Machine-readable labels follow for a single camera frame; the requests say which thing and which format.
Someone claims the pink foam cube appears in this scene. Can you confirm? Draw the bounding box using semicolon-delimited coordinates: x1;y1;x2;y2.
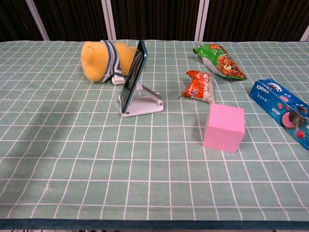
202;103;246;154

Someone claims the blue Oreo cookie box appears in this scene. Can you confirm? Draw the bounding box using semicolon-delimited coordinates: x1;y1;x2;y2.
249;77;309;151

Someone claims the green snack bag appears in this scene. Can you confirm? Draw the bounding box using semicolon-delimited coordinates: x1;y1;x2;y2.
192;43;248;81

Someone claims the orange snack bag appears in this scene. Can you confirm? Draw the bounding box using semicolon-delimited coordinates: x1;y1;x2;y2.
181;70;216;104

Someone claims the yellow plush toy striped scarf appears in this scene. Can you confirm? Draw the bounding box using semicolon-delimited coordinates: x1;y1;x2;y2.
80;39;138;86

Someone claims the black smartphone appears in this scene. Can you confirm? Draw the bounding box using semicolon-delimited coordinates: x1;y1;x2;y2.
120;40;148;114

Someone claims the white folding phone stand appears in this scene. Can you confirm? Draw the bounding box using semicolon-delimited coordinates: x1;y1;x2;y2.
118;82;164;118

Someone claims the dark pleated curtain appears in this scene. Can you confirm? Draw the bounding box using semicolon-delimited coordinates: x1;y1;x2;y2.
0;0;309;42

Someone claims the green checked tablecloth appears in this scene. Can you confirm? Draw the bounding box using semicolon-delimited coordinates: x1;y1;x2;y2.
0;40;309;230

